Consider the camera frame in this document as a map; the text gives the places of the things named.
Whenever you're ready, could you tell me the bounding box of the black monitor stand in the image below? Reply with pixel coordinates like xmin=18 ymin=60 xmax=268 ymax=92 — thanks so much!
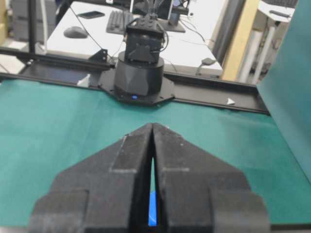
xmin=158 ymin=19 xmax=186 ymax=33

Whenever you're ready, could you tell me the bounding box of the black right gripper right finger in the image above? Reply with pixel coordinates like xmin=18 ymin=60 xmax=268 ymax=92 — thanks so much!
xmin=153 ymin=123 xmax=270 ymax=233

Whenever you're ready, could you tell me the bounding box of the green backdrop board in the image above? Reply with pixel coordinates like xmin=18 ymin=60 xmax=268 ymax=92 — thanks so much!
xmin=257 ymin=0 xmax=311 ymax=179

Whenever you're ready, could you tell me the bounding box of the black aluminium frame rail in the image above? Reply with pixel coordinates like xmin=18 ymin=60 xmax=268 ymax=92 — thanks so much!
xmin=0 ymin=47 xmax=269 ymax=115

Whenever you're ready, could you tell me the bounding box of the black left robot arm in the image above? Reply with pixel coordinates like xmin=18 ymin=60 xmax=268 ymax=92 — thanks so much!
xmin=28 ymin=14 xmax=174 ymax=233

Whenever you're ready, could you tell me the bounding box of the black keyboard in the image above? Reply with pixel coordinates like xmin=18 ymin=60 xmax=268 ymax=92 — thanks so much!
xmin=106 ymin=11 xmax=138 ymax=34

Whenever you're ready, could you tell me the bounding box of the white office desk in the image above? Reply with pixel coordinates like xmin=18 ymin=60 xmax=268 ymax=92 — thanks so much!
xmin=47 ymin=1 xmax=223 ymax=76

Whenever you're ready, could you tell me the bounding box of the black computer mouse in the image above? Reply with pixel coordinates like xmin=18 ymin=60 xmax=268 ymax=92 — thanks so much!
xmin=63 ymin=26 xmax=88 ymax=39

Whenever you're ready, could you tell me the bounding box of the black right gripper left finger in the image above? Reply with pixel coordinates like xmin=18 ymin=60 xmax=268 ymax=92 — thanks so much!
xmin=28 ymin=123 xmax=153 ymax=233

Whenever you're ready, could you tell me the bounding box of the black smartphone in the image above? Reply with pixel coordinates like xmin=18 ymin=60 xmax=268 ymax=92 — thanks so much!
xmin=78 ymin=11 xmax=105 ymax=19

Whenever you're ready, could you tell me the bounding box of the blue plastic gear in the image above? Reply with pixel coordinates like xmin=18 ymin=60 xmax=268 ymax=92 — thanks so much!
xmin=148 ymin=191 xmax=157 ymax=227

